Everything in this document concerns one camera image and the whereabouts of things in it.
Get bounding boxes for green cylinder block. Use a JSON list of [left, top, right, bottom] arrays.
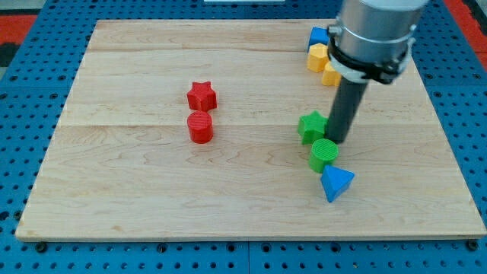
[[308, 139, 339, 174]]

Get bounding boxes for green star block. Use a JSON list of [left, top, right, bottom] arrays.
[[298, 110, 328, 145]]

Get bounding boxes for yellow star block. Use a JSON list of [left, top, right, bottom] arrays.
[[321, 62, 342, 87]]

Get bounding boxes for blue triangle block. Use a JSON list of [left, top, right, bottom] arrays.
[[320, 165, 355, 202]]

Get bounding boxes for yellow hexagon block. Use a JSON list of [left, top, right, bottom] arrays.
[[307, 43, 329, 72]]

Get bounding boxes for wooden board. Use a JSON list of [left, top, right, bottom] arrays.
[[16, 20, 486, 242]]

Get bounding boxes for blue cube block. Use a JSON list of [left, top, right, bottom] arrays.
[[307, 27, 329, 49]]

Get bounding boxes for blue pegboard base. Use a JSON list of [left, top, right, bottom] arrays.
[[1, 0, 486, 273]]

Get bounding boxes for red cylinder block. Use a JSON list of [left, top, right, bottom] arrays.
[[187, 110, 213, 144]]

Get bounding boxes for red star block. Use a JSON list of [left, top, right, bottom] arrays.
[[186, 81, 218, 112]]

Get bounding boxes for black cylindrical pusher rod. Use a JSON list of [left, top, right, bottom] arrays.
[[325, 78, 368, 144]]

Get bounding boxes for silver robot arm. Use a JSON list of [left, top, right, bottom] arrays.
[[325, 0, 428, 144]]

